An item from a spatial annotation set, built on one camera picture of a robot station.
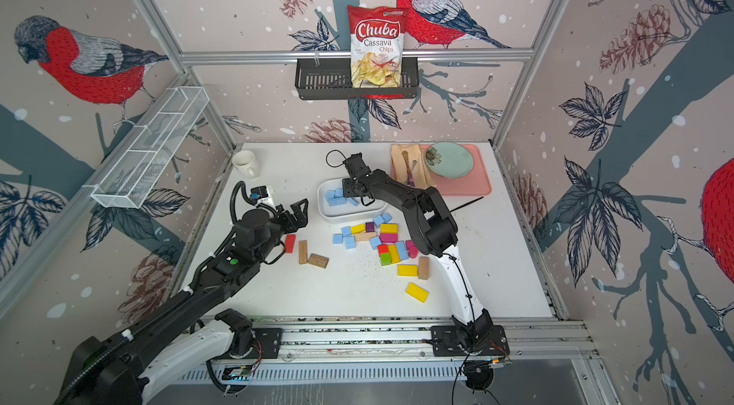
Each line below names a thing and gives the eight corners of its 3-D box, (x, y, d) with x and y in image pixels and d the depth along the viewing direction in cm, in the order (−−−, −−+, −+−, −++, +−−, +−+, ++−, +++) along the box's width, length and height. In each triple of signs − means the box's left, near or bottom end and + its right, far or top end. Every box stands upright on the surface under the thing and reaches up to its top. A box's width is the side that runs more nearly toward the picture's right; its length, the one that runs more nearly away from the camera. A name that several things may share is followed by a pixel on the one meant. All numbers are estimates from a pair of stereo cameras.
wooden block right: (417, 278, 87) (418, 276, 85) (418, 258, 91) (418, 256, 89) (428, 280, 86) (429, 277, 85) (428, 259, 91) (429, 257, 89)
